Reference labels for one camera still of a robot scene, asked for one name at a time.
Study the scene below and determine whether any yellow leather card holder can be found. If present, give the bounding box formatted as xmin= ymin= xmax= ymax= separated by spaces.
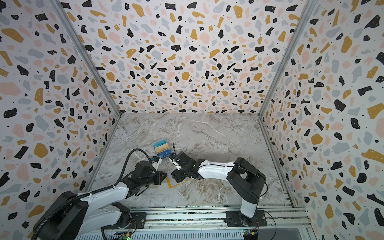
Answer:
xmin=166 ymin=171 xmax=191 ymax=189

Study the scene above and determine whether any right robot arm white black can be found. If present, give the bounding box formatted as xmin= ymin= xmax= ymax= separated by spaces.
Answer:
xmin=169 ymin=152 xmax=267 ymax=220

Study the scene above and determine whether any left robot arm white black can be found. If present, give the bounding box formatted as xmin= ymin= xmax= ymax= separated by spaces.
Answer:
xmin=32 ymin=161 xmax=167 ymax=240

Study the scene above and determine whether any blue VIP card in stand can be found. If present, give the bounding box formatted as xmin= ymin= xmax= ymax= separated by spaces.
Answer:
xmin=157 ymin=149 xmax=173 ymax=159

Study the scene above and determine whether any gold card in stand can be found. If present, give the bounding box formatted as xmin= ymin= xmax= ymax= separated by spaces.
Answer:
xmin=155 ymin=144 xmax=170 ymax=153

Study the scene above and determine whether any teal VIP card in stand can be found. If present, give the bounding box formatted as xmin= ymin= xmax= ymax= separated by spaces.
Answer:
xmin=153 ymin=140 xmax=168 ymax=149

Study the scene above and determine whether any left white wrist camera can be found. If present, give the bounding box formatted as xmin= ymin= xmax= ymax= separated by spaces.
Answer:
xmin=151 ymin=156 xmax=162 ymax=171

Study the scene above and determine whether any left black corrugated cable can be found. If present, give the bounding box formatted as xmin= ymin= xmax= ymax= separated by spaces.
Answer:
xmin=31 ymin=148 xmax=154 ymax=240

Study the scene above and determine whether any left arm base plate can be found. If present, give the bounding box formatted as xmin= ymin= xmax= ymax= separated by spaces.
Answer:
xmin=104 ymin=212 xmax=147 ymax=231

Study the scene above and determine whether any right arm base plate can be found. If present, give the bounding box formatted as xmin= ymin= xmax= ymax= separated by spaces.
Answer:
xmin=224 ymin=210 xmax=267 ymax=228

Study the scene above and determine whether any white perforated cable duct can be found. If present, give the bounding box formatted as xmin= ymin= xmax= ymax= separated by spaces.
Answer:
xmin=74 ymin=230 xmax=245 ymax=240

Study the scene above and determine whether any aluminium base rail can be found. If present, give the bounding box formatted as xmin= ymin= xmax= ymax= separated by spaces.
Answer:
xmin=55 ymin=205 xmax=313 ymax=233

